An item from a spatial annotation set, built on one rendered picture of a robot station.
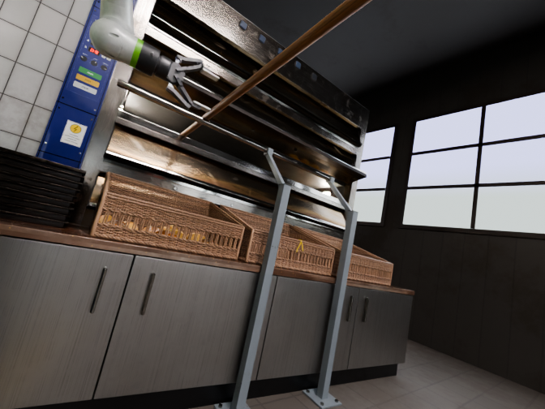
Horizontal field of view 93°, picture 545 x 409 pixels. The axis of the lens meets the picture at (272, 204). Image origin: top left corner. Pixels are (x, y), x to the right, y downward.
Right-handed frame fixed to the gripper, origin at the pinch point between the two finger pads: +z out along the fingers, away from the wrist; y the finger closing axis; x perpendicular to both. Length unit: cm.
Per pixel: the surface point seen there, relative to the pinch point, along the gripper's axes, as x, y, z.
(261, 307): 6, 78, 41
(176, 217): -5.8, 49.5, 1.2
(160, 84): -51, -18, -13
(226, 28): -55, -75, 13
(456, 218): -22, -19, 292
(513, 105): 19, -141, 294
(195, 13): -55, -71, -7
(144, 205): -5.4, 48.1, -10.6
